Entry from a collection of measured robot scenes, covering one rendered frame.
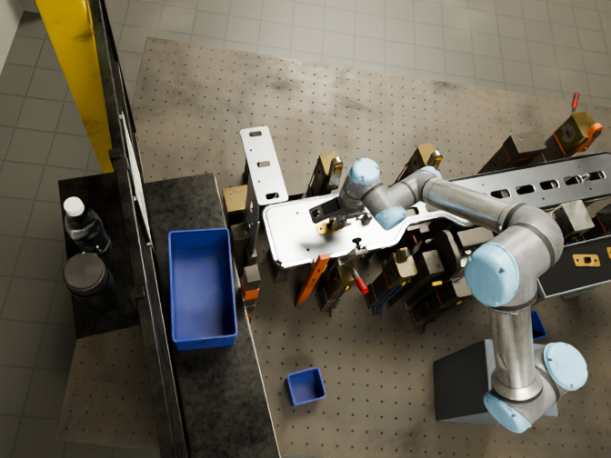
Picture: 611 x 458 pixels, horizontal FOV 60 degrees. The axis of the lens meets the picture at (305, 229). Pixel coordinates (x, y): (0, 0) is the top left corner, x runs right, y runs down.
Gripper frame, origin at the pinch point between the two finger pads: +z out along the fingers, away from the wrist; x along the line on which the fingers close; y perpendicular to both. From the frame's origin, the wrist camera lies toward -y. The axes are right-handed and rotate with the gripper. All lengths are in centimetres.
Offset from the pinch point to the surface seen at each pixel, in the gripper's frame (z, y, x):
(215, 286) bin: -0.7, -39.4, -12.5
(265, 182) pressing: 2.2, -16.3, 19.8
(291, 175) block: 4.1, -6.9, 21.6
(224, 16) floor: 101, 7, 188
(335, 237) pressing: 2.1, 1.0, -3.8
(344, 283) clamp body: -0.9, -1.9, -20.0
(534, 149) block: -2, 82, 14
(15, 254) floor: 103, -121, 55
